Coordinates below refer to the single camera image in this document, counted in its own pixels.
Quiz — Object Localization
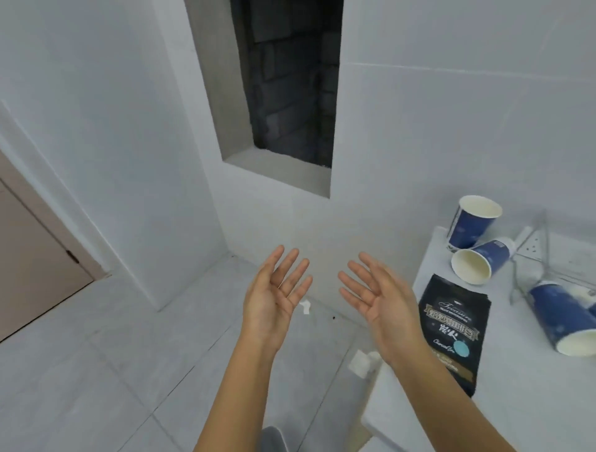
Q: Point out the person's right forearm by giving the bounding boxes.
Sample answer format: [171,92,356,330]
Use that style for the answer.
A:
[378,347,515,452]

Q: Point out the metal wire rack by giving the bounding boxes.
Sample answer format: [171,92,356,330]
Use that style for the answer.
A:
[509,212,596,306]

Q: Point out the white door frame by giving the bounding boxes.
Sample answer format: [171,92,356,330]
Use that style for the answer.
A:
[0,100,162,314]

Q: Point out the person's left forearm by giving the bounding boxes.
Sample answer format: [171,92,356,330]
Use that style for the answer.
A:
[193,342,278,452]

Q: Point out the person's right hand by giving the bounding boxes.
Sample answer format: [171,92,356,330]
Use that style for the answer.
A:
[338,252,427,368]

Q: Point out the brown door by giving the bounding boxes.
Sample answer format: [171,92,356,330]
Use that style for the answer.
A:
[0,151,106,344]

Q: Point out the person's grey shoe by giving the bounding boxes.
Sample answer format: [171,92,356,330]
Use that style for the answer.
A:
[260,426,286,452]

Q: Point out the white power socket strip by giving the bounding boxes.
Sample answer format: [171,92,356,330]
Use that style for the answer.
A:
[514,226,548,258]

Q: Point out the blue paper cup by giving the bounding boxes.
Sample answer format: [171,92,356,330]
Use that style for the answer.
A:
[451,237,517,286]
[447,196,503,254]
[528,281,596,358]

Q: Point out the black coffee bag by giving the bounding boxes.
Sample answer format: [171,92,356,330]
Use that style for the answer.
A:
[418,274,492,399]

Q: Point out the person's left hand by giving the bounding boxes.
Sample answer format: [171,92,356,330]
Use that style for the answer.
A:
[242,245,314,354]

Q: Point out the grey recessed window opening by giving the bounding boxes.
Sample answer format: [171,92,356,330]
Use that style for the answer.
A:
[185,0,345,199]

